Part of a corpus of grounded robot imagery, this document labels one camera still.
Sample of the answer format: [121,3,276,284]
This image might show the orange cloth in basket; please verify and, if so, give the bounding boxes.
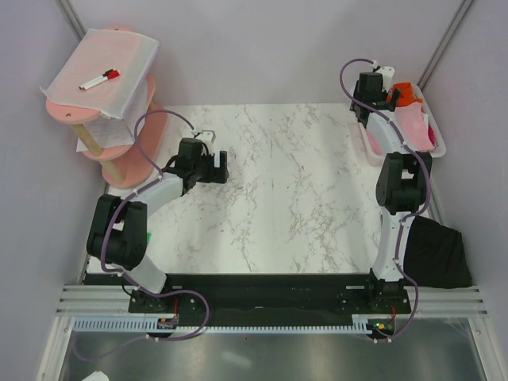
[391,82,421,107]

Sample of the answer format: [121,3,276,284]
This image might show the magenta cloth in basket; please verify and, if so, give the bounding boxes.
[428,125,437,148]

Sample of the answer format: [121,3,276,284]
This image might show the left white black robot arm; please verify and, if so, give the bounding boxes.
[87,130,229,312]

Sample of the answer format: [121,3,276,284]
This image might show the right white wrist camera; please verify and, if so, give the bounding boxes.
[372,65,395,92]

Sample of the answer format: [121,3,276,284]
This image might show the white paper sheets on stand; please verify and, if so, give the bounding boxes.
[75,79,147,152]

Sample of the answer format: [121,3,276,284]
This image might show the white mesh cloth on stand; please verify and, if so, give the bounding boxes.
[43,29,160,119]

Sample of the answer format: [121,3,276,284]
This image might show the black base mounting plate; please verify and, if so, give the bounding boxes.
[127,273,410,317]

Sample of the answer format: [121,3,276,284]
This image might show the white plastic laundry basket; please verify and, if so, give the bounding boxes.
[359,83,446,167]

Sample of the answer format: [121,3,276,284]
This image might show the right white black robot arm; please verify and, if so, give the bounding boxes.
[351,71,432,313]

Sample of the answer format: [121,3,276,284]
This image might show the red capped white marker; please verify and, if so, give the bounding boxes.
[79,69,121,91]

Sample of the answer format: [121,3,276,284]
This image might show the black cloth at table edge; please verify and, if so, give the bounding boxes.
[403,216,473,289]

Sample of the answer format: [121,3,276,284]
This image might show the pink t shirt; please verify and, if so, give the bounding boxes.
[366,102,434,156]

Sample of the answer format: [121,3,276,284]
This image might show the pink tiered wooden stand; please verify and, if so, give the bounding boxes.
[46,27,167,189]

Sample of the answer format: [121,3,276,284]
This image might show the white slotted cable duct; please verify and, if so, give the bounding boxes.
[73,316,396,334]

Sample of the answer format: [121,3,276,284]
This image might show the black capped white marker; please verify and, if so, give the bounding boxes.
[79,69,114,90]

